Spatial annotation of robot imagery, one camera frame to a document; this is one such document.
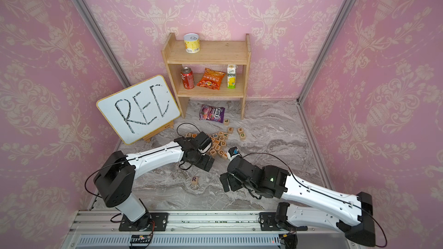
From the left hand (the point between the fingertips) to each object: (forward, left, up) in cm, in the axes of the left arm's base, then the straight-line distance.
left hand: (205, 164), depth 87 cm
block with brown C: (+7, -7, -1) cm, 10 cm away
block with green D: (+18, -20, -2) cm, 27 cm away
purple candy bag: (+34, -2, 0) cm, 34 cm away
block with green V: (+19, -10, -1) cm, 21 cm away
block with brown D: (+13, -9, -2) cm, 16 cm away
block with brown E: (+23, -13, -2) cm, 27 cm away
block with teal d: (+19, -4, -2) cm, 19 cm away
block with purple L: (+19, +11, -2) cm, 22 cm away
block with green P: (+29, -10, -2) cm, 31 cm away
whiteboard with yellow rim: (+24, +36, +14) cm, 46 cm away
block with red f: (+6, -10, -2) cm, 12 cm away
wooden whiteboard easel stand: (+21, +29, -1) cm, 36 cm away
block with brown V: (+19, -7, -1) cm, 21 cm away
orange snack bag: (+41, -2, +21) cm, 47 cm away
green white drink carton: (+37, -13, +27) cm, 47 cm away
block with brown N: (+23, -19, -2) cm, 30 cm away
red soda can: (+36, +10, +27) cm, 46 cm away
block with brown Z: (+12, -6, -3) cm, 13 cm away
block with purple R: (-7, +5, -2) cm, 9 cm away
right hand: (-11, -12, +13) cm, 20 cm away
